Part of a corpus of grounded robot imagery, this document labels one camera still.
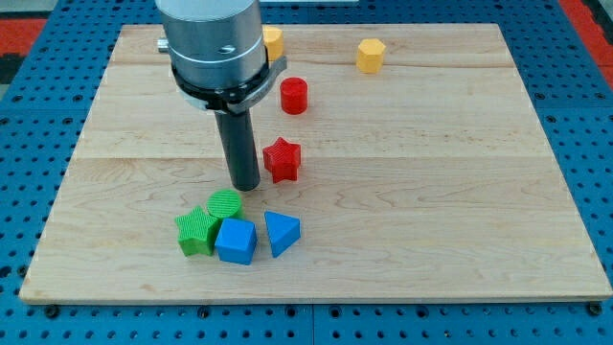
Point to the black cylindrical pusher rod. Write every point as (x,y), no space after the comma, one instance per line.
(236,134)

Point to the green cylinder block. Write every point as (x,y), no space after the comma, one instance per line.
(225,204)

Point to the blue triangle block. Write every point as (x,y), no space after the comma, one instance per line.
(282,230)

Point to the green star block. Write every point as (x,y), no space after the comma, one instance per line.
(197,232)

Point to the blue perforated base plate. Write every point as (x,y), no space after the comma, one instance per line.
(55,81)

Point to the blue cube block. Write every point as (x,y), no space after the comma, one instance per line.
(236,241)

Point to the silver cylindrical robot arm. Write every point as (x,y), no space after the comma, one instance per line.
(220,63)

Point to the red cylinder block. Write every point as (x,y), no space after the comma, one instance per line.
(294,95)

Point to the light wooden board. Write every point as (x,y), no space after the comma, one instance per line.
(431,181)

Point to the yellow block behind arm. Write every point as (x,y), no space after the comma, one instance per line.
(274,41)

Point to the red star block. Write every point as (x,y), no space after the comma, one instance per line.
(283,160)

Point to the yellow hexagon block right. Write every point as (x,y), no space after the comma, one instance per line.
(370,55)

